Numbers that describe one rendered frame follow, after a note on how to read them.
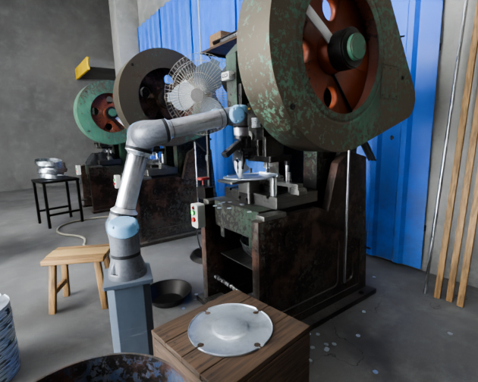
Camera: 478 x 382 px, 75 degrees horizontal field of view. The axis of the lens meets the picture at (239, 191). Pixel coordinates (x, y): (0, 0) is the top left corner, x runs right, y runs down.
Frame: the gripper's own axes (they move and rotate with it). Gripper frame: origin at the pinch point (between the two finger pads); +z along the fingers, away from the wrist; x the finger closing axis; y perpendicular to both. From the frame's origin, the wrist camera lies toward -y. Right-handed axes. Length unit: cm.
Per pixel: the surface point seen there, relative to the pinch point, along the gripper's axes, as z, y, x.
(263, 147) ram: -14.0, 12.1, -5.8
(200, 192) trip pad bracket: 12.6, -5.5, 31.6
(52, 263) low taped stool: 48, -82, 69
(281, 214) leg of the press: 16.4, 4.4, -26.9
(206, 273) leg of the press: 59, -10, 22
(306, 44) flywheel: -55, 7, -39
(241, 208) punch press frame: 15.9, -3.5, -6.3
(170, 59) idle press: -86, 27, 131
